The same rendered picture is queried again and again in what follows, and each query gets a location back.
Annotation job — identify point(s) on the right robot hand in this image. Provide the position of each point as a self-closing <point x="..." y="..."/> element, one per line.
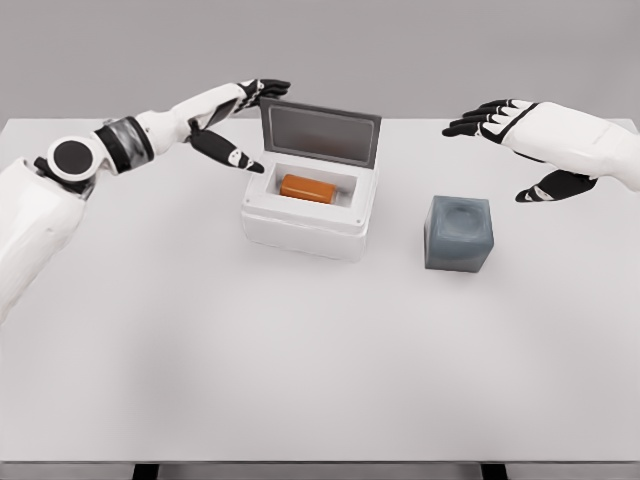
<point x="555" y="132"/>

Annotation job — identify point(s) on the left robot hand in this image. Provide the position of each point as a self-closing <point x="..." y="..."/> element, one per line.
<point x="210" y="102"/>

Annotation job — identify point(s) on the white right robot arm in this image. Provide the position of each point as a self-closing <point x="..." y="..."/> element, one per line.
<point x="625" y="155"/>

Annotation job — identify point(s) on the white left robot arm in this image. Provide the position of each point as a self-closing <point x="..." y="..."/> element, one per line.
<point x="35" y="220"/>

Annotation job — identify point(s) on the grey-framed cooler box lid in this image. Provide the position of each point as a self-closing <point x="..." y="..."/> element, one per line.
<point x="320" y="127"/>

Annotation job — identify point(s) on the orange can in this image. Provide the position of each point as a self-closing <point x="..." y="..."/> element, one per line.
<point x="306" y="187"/>

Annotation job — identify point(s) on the grey cube block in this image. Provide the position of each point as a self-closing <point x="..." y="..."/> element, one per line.
<point x="457" y="235"/>

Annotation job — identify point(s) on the white cooler box body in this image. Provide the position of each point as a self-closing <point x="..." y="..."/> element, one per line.
<point x="305" y="230"/>

